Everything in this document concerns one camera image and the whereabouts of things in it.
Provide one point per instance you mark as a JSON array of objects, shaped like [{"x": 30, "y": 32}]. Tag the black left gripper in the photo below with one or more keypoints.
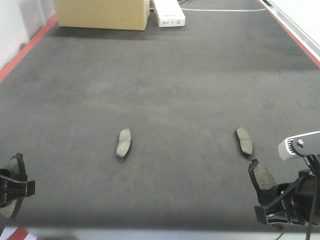
[{"x": 14, "y": 186}]

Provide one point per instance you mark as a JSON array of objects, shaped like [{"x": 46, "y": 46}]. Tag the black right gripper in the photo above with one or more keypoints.
[{"x": 292, "y": 204}]

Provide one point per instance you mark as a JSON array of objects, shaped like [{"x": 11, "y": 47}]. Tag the grey brake pad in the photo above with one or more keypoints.
[
  {"x": 244, "y": 141},
  {"x": 15, "y": 164},
  {"x": 124, "y": 144},
  {"x": 262, "y": 181}
]

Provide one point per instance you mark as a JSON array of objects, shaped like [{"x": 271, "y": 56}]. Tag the left red-white traffic cone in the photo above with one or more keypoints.
[{"x": 17, "y": 233}]

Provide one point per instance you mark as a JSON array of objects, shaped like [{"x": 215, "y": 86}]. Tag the brown cardboard box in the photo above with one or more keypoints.
[{"x": 129, "y": 15}]

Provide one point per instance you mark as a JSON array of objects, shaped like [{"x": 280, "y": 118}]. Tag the long white box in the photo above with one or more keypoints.
[{"x": 169, "y": 13}]

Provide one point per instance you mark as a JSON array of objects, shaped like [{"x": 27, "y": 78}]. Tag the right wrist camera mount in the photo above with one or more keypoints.
[{"x": 306, "y": 145}]

